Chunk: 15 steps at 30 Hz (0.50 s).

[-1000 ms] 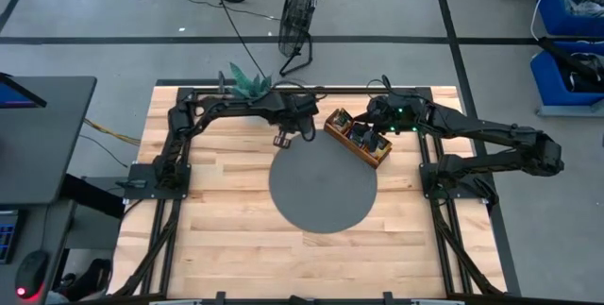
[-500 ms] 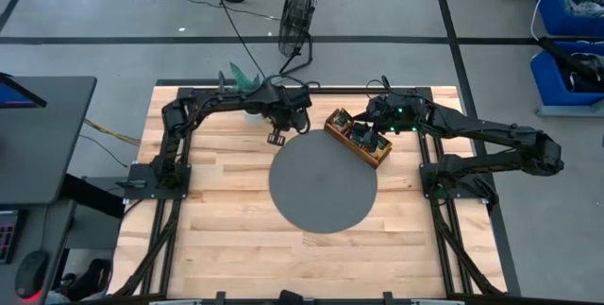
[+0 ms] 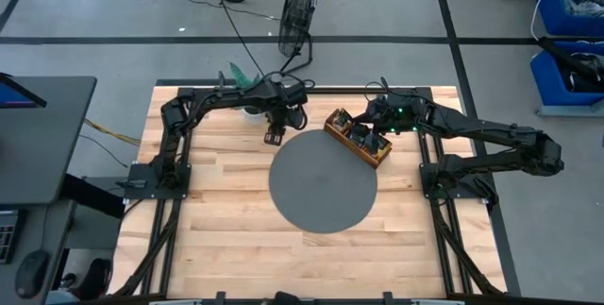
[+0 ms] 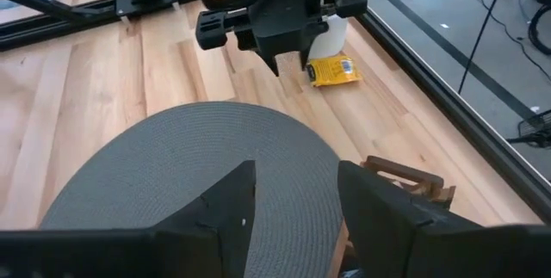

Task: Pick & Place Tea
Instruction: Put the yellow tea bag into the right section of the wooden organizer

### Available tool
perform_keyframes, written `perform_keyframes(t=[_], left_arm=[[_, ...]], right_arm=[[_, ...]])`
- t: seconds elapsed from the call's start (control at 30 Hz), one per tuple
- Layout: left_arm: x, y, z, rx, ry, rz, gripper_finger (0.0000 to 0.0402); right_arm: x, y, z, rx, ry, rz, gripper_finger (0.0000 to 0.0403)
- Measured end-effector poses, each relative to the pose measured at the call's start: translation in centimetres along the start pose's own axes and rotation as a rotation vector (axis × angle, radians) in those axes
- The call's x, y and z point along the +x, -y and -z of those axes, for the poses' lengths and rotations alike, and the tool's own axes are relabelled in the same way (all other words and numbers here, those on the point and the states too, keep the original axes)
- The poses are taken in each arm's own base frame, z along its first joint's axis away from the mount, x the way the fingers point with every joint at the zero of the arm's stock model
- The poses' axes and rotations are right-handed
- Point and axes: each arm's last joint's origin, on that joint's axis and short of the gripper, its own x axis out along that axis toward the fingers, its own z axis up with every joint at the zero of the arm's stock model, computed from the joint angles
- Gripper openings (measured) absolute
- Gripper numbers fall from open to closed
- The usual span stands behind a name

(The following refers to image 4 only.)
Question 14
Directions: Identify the black floor fan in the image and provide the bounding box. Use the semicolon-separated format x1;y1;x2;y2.
505;108;551;149

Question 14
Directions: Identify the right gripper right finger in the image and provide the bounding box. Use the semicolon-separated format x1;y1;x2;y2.
337;160;481;278

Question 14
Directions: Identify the black coiled cable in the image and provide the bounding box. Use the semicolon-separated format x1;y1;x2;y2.
527;4;551;55

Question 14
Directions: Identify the white plant pot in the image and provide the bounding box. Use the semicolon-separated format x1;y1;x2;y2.
307;13;349;60

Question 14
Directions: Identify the round grey woven mat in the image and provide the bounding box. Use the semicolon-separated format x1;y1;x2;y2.
40;101;345;278

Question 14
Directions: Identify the black aluminium table frame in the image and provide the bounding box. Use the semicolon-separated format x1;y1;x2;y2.
0;0;551;226

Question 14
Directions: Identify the wooden tea organizer box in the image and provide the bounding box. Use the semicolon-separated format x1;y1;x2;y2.
360;155;457;210

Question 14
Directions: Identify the long black floor cable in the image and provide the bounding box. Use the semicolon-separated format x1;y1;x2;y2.
457;0;517;95

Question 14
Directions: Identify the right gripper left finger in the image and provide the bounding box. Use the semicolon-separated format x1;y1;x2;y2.
152;160;257;278

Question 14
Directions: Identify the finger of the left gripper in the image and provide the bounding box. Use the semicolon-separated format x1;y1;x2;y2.
257;43;282;77
300;32;325;71

